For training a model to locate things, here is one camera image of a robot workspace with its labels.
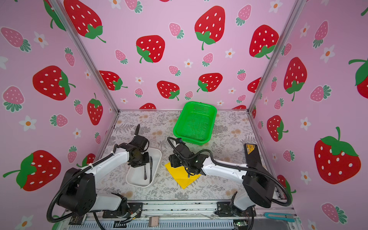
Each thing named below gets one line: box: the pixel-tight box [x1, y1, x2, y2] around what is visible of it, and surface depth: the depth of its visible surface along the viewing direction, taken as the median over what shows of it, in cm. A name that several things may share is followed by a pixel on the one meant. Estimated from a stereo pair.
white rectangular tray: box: [125, 147, 162, 188], surface depth 85 cm
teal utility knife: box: [264, 212, 296, 223], surface depth 73 cm
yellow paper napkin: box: [164, 161, 202, 190], surface depth 86 cm
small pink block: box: [148, 216, 160, 228], surface depth 70 cm
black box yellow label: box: [243, 143, 263, 165], surface depth 96 cm
